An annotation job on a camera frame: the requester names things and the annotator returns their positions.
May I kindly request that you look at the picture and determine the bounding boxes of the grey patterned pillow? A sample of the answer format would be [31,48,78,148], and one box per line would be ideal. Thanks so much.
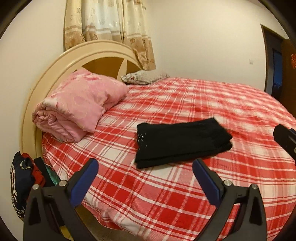
[120,70,170,85]

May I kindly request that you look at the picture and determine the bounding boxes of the pink folded quilt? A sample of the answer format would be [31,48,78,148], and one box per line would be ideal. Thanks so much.
[32,69,129,143]

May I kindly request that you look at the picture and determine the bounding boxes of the cream round wooden headboard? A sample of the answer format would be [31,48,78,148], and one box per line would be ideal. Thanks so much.
[19,40,142,159]

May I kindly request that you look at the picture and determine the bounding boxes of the beige floral curtain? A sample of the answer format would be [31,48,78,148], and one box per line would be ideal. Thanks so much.
[64,0,156,70]

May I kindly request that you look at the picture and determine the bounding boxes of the pile of dark clothes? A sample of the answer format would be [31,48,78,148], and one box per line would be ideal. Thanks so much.
[10,152,60,220]

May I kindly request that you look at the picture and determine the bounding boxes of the dark wooden door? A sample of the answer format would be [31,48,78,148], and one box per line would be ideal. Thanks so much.
[261,25,295,108]

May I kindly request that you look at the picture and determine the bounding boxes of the black pants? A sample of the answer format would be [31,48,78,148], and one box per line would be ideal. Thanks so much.
[135,118,232,169]

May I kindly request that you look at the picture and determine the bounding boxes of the red plaid bed sheet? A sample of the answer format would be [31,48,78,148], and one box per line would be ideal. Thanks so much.
[42,78,295,240]

